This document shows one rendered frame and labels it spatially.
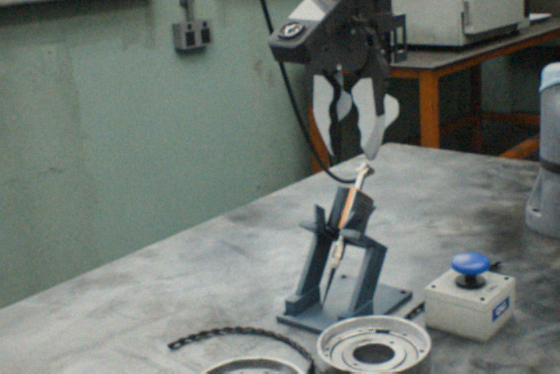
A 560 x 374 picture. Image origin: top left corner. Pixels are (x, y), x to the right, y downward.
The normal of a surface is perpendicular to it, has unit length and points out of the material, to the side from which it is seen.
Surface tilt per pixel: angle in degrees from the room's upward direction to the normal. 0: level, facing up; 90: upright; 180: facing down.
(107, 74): 90
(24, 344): 0
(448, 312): 90
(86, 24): 90
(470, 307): 90
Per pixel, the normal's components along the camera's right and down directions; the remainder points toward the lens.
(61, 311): -0.07, -0.96
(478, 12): 0.76, 0.12
